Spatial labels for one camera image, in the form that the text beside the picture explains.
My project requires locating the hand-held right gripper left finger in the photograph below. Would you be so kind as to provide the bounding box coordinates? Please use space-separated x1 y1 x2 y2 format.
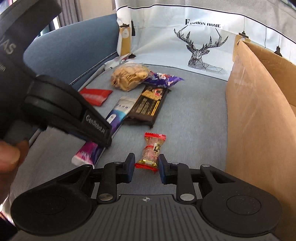
58 152 136 205

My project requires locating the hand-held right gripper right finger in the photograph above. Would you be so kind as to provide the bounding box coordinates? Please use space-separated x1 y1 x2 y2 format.
158 153 232 205

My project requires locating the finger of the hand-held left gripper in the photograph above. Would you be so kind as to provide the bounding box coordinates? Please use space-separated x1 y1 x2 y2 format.
69 85 113 149

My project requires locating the white blue pink packet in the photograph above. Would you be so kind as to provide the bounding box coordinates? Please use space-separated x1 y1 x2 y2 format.
71 96 137 168

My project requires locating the small red-ended cracker packet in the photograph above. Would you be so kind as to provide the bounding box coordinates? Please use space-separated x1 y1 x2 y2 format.
135 132 167 173

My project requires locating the red snack packet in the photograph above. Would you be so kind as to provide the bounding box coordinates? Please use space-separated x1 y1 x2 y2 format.
79 88 113 106

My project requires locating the black snack packet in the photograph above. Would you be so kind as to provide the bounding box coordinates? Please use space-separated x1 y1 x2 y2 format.
126 85 171 129

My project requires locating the clear bag of crackers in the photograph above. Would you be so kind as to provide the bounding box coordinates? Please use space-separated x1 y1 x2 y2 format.
110 62 151 92

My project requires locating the purple snack packet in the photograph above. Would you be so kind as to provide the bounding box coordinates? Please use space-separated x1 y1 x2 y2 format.
141 72 184 88

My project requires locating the brown cardboard box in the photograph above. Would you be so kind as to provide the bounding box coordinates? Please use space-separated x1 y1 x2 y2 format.
225 40 296 241

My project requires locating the person's left hand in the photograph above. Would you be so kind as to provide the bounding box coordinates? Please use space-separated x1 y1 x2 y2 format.
0 139 30 204

